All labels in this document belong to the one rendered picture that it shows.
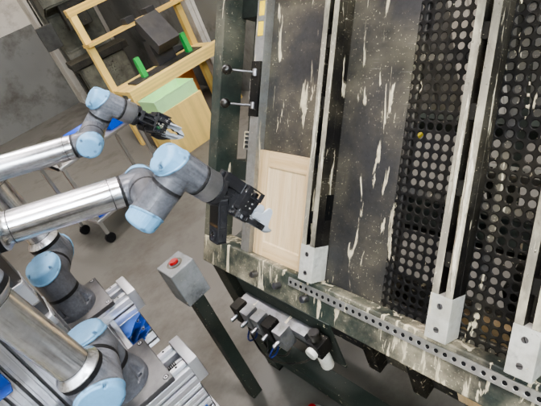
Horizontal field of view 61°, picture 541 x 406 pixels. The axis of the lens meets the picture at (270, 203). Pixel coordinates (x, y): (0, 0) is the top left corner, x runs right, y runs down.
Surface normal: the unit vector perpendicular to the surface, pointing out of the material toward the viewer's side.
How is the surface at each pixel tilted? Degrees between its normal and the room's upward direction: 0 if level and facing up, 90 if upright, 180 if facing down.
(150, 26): 48
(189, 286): 90
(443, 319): 57
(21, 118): 90
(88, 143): 90
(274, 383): 0
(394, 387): 0
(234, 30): 90
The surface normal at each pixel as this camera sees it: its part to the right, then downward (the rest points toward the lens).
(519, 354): -0.75, 0.07
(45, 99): 0.59, 0.25
